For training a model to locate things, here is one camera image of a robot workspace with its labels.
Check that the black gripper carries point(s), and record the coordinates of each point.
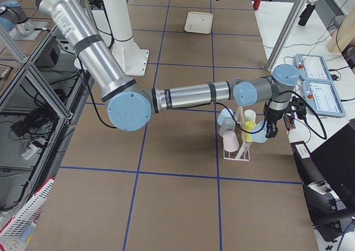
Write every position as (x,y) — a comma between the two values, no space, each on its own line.
(272,118)

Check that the yellow plastic cup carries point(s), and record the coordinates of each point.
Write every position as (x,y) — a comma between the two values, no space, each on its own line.
(248,126)

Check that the pale green plastic cup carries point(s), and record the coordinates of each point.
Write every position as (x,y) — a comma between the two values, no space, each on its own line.
(250,115)

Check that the grey plastic cup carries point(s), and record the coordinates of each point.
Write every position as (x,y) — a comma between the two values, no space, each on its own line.
(227,125)

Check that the pink plastic cup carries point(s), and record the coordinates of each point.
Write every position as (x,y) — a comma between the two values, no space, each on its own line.
(230,141)

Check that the light blue plastic cup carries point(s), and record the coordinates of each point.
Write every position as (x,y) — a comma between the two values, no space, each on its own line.
(225,113)

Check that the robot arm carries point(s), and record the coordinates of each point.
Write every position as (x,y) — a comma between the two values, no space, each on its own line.
(195,70)

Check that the cream plastic tray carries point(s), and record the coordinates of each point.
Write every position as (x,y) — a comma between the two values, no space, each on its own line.
(198,22)

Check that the lower teach pendant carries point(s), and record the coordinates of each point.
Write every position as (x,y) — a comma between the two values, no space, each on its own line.
(323,98)

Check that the teach pendant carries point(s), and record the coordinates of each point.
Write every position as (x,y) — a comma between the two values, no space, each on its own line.
(312,68)
(323,98)

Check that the upper teach pendant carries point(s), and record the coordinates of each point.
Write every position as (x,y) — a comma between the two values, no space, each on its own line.
(312,68)

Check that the white plastic basket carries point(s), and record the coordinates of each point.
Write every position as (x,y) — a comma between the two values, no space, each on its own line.
(17,233)

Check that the white wire cup rack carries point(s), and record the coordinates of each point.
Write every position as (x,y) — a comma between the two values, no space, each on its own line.
(242,154)

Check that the aluminium frame post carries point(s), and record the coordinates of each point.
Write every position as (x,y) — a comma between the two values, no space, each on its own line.
(285,32)

